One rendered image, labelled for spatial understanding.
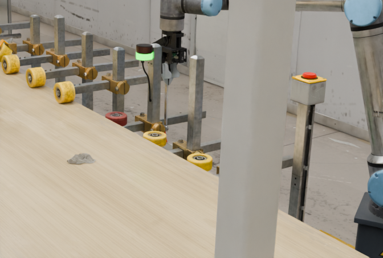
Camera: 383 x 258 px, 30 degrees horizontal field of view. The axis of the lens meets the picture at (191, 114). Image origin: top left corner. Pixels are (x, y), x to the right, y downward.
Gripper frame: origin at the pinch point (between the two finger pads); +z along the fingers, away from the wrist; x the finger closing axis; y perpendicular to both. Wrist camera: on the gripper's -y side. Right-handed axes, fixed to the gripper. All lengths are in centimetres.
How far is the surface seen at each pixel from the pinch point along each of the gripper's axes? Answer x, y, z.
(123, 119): -20.9, 2.7, 10.9
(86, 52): -8.8, -45.4, -3.1
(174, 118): 4.0, 0.3, 15.5
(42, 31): 215, -550, 98
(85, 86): -21.4, -24.5, 4.9
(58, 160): -60, 27, 11
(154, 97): -8.6, 4.6, 4.0
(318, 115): 248, -143, 94
